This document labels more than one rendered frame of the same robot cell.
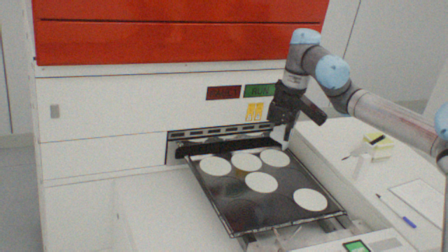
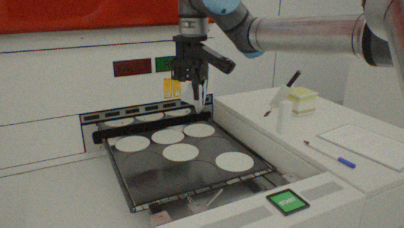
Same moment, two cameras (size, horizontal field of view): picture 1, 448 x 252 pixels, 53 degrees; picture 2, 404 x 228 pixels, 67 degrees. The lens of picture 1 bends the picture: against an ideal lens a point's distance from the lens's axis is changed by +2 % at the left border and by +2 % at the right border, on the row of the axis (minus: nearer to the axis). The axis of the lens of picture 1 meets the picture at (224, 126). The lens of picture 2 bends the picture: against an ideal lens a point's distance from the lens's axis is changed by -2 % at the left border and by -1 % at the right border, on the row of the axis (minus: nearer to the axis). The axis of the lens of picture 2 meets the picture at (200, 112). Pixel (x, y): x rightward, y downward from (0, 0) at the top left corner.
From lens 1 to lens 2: 0.57 m
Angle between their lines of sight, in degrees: 9
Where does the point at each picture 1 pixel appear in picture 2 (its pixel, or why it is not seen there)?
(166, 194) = (81, 180)
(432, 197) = (366, 136)
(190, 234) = (95, 218)
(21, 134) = not seen: hidden behind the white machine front
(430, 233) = (374, 171)
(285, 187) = (207, 153)
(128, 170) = (45, 161)
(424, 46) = (333, 59)
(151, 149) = (66, 136)
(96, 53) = not seen: outside the picture
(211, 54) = (102, 19)
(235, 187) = (150, 159)
